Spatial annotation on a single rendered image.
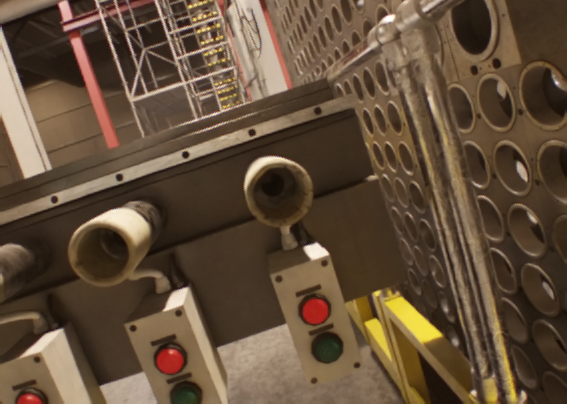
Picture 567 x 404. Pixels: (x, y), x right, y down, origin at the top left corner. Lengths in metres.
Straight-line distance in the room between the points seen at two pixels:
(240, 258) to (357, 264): 0.16
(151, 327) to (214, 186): 0.20
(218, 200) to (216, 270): 0.09
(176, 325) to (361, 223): 0.27
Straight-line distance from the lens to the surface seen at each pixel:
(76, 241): 0.42
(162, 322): 0.50
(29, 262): 0.59
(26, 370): 0.57
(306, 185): 0.39
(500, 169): 2.09
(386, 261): 0.60
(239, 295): 0.58
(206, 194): 0.57
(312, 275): 0.48
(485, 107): 2.04
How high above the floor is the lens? 0.92
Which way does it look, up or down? 7 degrees down
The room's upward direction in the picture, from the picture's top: 18 degrees counter-clockwise
